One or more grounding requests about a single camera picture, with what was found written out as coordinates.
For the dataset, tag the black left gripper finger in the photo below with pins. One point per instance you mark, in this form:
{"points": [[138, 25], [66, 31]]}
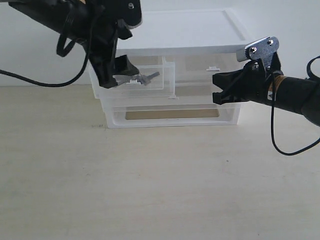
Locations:
{"points": [[123, 66], [102, 58]]}

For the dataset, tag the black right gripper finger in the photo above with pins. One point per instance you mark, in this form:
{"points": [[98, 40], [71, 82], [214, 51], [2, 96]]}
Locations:
{"points": [[230, 82], [228, 96]]}

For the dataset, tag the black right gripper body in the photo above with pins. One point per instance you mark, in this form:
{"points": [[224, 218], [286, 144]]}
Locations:
{"points": [[262, 81]]}

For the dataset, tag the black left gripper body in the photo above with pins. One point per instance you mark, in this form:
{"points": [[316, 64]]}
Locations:
{"points": [[103, 27]]}

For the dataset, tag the key bunch with blue tag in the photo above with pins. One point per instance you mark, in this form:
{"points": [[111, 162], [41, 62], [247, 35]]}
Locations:
{"points": [[139, 78]]}

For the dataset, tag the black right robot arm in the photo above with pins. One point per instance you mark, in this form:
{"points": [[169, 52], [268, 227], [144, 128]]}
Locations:
{"points": [[299, 96]]}

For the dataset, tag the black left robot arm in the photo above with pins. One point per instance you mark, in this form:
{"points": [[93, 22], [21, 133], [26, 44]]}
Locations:
{"points": [[69, 18]]}

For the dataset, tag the clear wide middle drawer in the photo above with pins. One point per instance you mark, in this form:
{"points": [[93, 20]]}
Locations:
{"points": [[186, 97]]}

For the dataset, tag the white plastic drawer cabinet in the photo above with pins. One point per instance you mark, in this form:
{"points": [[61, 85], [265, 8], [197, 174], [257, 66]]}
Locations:
{"points": [[179, 32]]}

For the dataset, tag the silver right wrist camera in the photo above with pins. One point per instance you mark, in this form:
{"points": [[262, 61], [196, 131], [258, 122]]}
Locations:
{"points": [[262, 49]]}

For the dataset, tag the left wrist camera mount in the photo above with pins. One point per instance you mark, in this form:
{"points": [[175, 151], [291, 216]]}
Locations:
{"points": [[127, 10]]}

